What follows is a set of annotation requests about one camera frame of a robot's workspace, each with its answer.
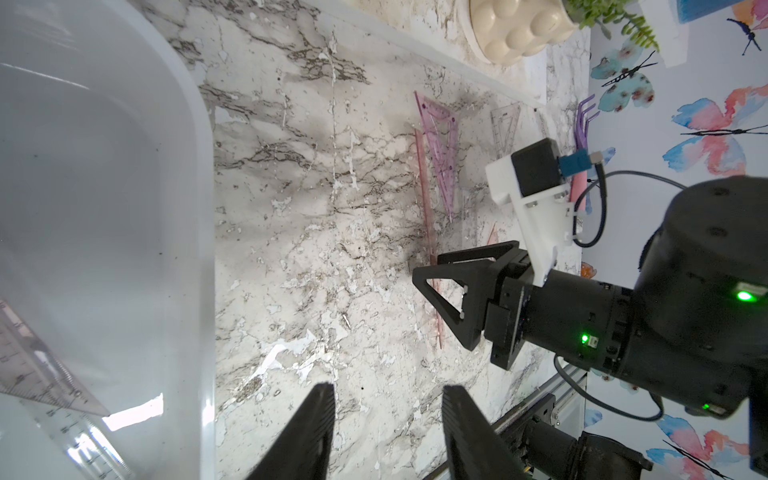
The clear stencil ruler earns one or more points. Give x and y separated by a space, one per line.
504 123

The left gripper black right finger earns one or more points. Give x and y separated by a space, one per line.
474 450

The cream bubble plant pot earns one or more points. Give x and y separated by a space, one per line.
508 30

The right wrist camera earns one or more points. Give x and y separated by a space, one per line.
534 180

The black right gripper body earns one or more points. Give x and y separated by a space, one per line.
693 329

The clear triangle ruler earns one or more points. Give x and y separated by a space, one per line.
31 371

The clear straight ruler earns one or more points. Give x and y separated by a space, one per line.
80 440

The white tiered display stand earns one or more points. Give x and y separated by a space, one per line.
440 31

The pink isosceles triangle ruler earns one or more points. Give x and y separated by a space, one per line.
493 237

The white storage box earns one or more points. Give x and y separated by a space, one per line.
107 248

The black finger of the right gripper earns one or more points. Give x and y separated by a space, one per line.
509 250
471 299

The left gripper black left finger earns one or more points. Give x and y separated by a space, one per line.
302 450

